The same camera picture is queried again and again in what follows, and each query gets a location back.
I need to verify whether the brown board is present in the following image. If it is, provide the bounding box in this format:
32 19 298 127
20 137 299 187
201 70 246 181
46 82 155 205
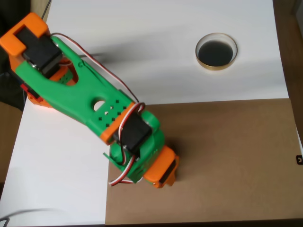
105 98 300 226

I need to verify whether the grey cable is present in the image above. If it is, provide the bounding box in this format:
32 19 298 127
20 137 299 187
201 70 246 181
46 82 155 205
41 0 53 20
0 208 60 227

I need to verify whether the metal bowl with yellow piece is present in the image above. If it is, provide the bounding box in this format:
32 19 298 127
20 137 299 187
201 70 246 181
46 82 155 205
195 32 239 71

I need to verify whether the white paper sheet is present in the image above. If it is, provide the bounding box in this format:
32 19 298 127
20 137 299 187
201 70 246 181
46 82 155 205
0 0 291 227

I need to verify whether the white red black servo cable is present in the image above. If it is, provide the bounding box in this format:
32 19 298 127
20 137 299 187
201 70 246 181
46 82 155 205
108 102 146 188
50 32 145 108

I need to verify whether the orange robot base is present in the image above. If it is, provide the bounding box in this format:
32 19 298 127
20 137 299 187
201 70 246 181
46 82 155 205
20 81 56 112

